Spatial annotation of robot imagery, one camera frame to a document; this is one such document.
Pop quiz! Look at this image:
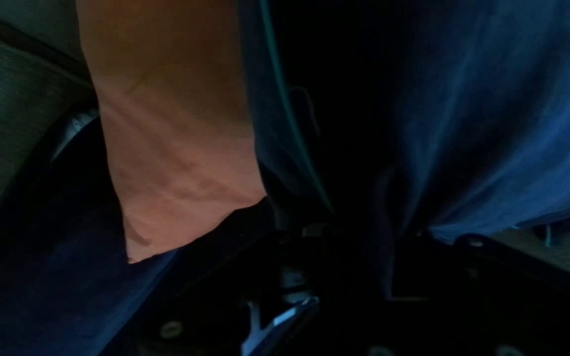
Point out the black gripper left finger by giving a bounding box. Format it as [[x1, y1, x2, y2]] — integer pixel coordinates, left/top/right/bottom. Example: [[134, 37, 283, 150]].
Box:
[[267, 195, 326, 265]]

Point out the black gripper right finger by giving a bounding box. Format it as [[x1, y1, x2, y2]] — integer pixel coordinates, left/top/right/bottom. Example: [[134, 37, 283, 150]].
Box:
[[372, 166, 433, 302]]

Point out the orange pillow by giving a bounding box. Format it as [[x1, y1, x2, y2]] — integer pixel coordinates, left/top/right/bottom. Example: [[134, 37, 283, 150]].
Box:
[[75, 0, 271, 265]]

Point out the dark blue pillow teal piping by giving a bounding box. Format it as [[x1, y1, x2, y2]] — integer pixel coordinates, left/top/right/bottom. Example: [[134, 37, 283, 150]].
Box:
[[237, 0, 570, 247]]

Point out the grey fabric sofa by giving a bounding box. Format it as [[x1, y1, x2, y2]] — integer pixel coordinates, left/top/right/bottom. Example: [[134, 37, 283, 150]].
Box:
[[0, 0, 570, 284]]

